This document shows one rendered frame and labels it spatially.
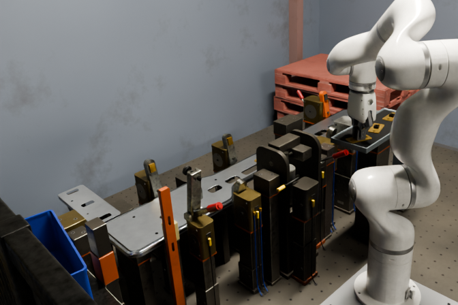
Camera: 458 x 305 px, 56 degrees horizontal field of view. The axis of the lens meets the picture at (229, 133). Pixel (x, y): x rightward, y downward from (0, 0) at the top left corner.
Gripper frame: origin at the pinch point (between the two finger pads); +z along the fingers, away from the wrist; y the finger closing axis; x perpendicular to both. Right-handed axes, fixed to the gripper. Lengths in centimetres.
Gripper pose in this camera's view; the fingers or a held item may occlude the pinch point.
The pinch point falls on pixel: (358, 133)
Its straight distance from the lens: 150.9
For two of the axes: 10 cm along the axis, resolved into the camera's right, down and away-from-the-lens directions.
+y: -3.2, -3.6, 8.8
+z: 0.6, 9.2, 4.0
